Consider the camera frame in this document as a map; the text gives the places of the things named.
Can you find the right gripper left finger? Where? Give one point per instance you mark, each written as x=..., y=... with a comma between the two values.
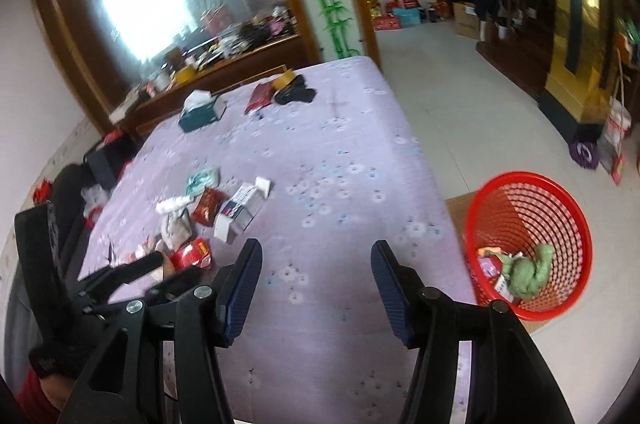
x=123, y=380

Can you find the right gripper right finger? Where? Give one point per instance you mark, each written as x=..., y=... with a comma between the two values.
x=509, y=381

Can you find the green towel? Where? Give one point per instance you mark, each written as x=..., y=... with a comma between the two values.
x=526, y=277

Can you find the torn red white packaging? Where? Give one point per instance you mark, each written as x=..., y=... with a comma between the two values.
x=178, y=244

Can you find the dark red snack packet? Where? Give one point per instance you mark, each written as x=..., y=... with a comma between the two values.
x=208, y=206

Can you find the white spray bottle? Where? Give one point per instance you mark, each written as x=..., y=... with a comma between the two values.
x=176, y=203

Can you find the blue white medicine box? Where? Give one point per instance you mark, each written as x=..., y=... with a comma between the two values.
x=238, y=212

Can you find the teal wet wipes pack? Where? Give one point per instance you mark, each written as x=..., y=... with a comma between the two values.
x=203, y=179

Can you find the long white barcode box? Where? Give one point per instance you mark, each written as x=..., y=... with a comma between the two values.
x=492, y=271

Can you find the black sofa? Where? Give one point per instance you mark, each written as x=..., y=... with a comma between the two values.
x=73, y=238

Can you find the red plastic basket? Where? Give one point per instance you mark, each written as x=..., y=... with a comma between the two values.
x=516, y=212

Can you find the purple mop head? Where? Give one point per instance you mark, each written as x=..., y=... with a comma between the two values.
x=585, y=154

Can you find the purple floral tablecloth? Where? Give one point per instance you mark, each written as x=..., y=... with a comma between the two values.
x=345, y=172

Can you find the teal tissue box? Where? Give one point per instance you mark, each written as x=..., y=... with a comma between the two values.
x=202, y=115

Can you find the wooden sideboard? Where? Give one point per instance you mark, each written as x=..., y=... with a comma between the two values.
x=292, y=52

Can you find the red packet at far end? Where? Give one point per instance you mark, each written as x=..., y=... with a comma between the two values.
x=261, y=97

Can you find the black toy pistol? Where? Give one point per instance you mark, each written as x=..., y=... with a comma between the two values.
x=295, y=91

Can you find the yellow tape roll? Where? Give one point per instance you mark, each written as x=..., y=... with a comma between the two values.
x=283, y=80

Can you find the cardboard box on floor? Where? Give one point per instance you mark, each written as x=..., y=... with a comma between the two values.
x=466, y=22

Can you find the gold pillar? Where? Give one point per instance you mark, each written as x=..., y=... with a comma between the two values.
x=579, y=82

